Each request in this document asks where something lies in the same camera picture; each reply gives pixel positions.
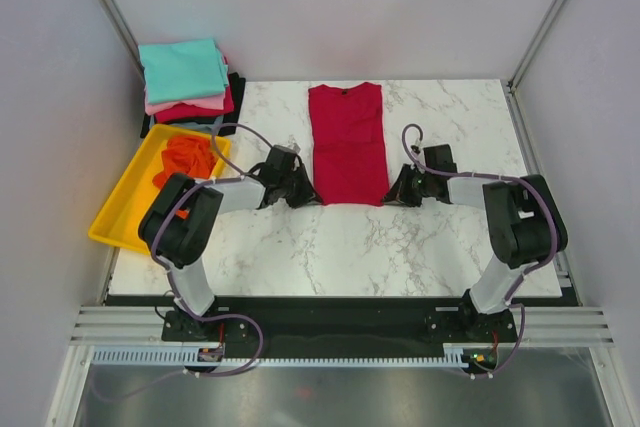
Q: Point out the yellow plastic tray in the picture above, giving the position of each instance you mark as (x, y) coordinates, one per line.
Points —
(118, 221)

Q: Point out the aluminium front rail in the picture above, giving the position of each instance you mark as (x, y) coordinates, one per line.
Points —
(544, 327)

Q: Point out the folded black t-shirt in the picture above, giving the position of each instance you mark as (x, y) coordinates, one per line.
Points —
(237, 84)

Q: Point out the crimson red t-shirt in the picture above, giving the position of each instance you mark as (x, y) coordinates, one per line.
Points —
(349, 151)

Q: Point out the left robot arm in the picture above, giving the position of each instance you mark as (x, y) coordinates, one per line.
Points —
(178, 225)

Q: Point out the aluminium frame post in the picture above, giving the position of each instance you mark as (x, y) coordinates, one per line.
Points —
(544, 28)
(123, 31)

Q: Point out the orange t-shirt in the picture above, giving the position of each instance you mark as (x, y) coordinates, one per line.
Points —
(187, 154)

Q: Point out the folded pink t-shirt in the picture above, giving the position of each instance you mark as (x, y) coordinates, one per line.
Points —
(214, 103)

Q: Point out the right aluminium frame post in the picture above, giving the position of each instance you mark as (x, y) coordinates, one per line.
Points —
(544, 28)

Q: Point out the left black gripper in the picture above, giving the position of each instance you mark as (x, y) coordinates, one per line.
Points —
(293, 187)

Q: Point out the white slotted cable duct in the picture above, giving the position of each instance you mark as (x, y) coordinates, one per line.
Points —
(195, 356)

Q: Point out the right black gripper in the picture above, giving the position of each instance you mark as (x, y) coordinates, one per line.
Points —
(409, 186)

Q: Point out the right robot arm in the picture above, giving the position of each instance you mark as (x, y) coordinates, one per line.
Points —
(525, 231)

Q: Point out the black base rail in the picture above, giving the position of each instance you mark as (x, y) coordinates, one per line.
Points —
(338, 325)

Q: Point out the left aluminium frame post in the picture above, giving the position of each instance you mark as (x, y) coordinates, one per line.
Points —
(123, 31)

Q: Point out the folded grey-blue t-shirt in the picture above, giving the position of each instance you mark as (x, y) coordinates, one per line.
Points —
(206, 125)

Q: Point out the folded red t-shirt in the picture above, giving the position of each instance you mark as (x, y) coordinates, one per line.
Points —
(182, 111)

